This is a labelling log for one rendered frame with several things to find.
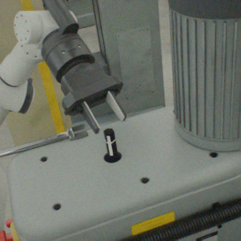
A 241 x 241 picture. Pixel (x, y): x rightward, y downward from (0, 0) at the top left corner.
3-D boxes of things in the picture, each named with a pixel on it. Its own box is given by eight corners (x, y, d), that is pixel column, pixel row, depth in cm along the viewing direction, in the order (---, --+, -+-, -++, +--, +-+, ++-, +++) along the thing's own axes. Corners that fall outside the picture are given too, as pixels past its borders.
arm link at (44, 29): (33, 73, 80) (8, 32, 84) (76, 67, 87) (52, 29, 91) (51, 32, 73) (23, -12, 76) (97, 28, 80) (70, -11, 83)
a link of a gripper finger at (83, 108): (99, 134, 76) (83, 108, 78) (100, 126, 73) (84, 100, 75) (91, 137, 75) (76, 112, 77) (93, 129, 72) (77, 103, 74)
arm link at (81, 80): (118, 101, 84) (90, 59, 88) (126, 75, 76) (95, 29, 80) (65, 125, 79) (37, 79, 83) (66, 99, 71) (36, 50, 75)
